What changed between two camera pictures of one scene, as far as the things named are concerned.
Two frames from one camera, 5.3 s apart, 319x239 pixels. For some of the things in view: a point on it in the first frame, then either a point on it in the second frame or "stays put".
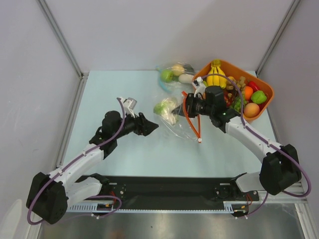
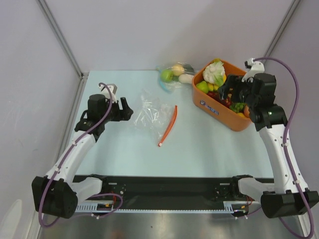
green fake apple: [167, 75] stays put
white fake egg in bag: [186, 78] stays put
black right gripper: [189, 106] to [239, 87]
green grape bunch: [237, 104] stays put
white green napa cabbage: [164, 108] to [214, 72]
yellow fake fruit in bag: [178, 69] stays put
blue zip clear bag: [177, 77] stays put
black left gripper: [142, 126] to [124, 114]
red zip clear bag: [168, 109] to [157, 116]
